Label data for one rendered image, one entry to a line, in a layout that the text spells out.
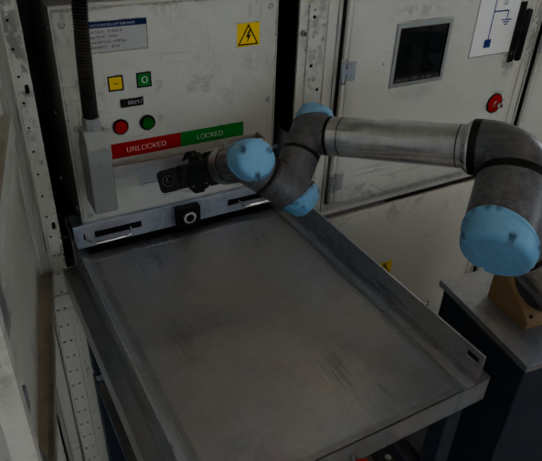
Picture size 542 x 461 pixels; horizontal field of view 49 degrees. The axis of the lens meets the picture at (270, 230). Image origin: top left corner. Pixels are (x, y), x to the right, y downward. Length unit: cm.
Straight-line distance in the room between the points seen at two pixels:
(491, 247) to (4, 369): 68
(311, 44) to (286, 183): 44
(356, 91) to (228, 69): 33
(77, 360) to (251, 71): 83
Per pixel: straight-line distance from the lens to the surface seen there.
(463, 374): 117
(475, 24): 171
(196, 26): 132
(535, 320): 148
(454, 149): 104
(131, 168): 132
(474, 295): 154
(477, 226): 93
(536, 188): 97
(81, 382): 163
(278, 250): 141
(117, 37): 127
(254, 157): 103
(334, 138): 111
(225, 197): 149
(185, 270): 135
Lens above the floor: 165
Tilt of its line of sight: 33 degrees down
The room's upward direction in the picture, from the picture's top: 2 degrees clockwise
